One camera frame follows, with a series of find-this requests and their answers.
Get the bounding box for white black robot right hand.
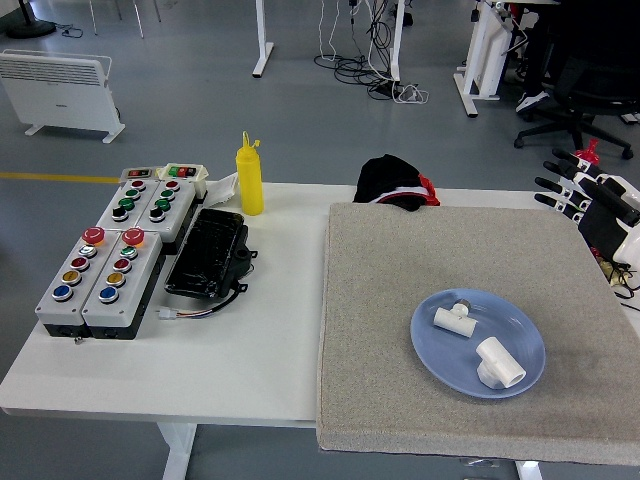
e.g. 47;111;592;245
533;147;640;267

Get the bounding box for large white tee pipe fitting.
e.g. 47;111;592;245
474;336;528;389

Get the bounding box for small white tee pipe fitting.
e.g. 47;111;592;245
432;297;479;341

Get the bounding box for blue plastic plate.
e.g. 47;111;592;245
409;287;547;400

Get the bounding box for clear squeeze bottle red cap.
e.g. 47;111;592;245
573;138;601;164

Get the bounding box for seated person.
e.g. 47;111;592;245
514;0;640;116

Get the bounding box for black red white cloth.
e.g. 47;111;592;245
352;154;442;213

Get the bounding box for grey-brown mat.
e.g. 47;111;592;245
315;201;640;468

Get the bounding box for white table leg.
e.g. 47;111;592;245
156;422;199;480
514;459;545;480

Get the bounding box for white desk leg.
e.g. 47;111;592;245
386;0;407;83
250;0;276;78

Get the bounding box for yellow squeeze bottle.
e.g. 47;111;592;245
234;130;265;217

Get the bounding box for white paper booklet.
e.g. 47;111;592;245
203;172;241;208

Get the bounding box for black wrapped electronic module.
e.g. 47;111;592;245
163;207;259;301

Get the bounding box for grey button box green buttons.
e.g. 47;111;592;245
133;179;198;247
94;178;162;242

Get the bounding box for grey button box red mushroom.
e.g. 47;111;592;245
34;226;124;338
80;227;164;342

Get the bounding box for white electric heater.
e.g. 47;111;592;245
0;48;127;145

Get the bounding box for black round stand base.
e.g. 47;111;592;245
4;0;58;40

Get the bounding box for tangle of small wires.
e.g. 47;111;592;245
594;247;640;302

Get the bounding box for white desk frame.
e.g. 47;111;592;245
452;0;532;119

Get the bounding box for black floor cable bundle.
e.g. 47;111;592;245
313;0;402;100

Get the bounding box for cable with white connector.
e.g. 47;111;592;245
157;288;239;322

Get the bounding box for cream switch box green red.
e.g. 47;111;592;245
156;162;209;202

